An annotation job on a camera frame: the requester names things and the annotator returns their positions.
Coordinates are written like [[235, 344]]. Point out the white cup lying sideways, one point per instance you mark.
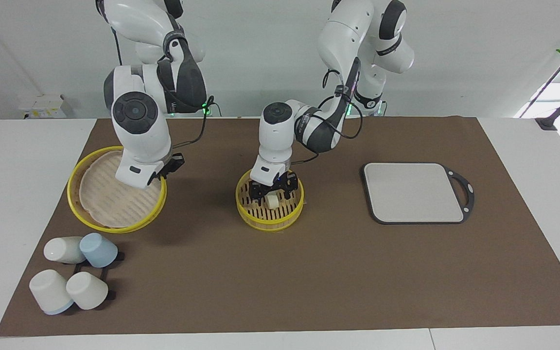
[[61, 250]]

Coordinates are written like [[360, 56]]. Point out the yellow rimmed bamboo steamer lid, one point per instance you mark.
[[105, 204]]

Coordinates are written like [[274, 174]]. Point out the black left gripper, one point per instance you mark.
[[280, 181]]

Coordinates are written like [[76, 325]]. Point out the white box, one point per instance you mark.
[[42, 106]]

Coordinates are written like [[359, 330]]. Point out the yellow bamboo steamer basket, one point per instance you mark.
[[270, 218]]

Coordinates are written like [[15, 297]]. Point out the brown table mat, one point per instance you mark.
[[309, 272]]

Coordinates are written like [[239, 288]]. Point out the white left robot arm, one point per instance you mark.
[[353, 34]]

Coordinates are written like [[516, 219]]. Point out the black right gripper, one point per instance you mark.
[[173, 164]]

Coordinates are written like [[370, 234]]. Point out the plain white cup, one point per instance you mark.
[[87, 290]]

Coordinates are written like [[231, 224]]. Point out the white cutting board grey rim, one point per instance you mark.
[[413, 192]]

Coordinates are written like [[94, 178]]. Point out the white steamed bun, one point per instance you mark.
[[272, 201]]

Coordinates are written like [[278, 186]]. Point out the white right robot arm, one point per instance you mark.
[[139, 136]]

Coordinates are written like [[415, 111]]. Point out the black cup rack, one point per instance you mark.
[[111, 294]]

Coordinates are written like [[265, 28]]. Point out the white cup with blue rim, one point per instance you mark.
[[49, 290]]

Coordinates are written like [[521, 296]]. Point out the light blue cup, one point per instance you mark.
[[99, 250]]

